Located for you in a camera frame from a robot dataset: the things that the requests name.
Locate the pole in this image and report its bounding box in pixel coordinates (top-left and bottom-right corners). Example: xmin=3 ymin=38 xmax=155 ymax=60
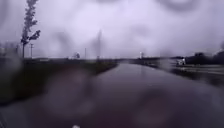
xmin=29 ymin=43 xmax=35 ymax=60

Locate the wet grey asphalt path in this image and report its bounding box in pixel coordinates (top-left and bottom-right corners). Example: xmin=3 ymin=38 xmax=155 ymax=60
xmin=0 ymin=62 xmax=224 ymax=128

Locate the white vehicle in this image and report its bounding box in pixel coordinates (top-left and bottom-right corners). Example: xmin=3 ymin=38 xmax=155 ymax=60
xmin=176 ymin=57 xmax=187 ymax=67

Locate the dark row of trees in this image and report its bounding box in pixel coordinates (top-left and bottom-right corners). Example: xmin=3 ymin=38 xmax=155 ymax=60
xmin=184 ymin=49 xmax=224 ymax=66

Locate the grass verge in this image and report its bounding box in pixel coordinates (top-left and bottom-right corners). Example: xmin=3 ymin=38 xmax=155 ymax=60
xmin=146 ymin=63 xmax=224 ymax=88
xmin=0 ymin=58 xmax=118 ymax=107

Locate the tall slim leafy tree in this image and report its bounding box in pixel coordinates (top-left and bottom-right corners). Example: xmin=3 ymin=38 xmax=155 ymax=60
xmin=20 ymin=0 xmax=42 ymax=60

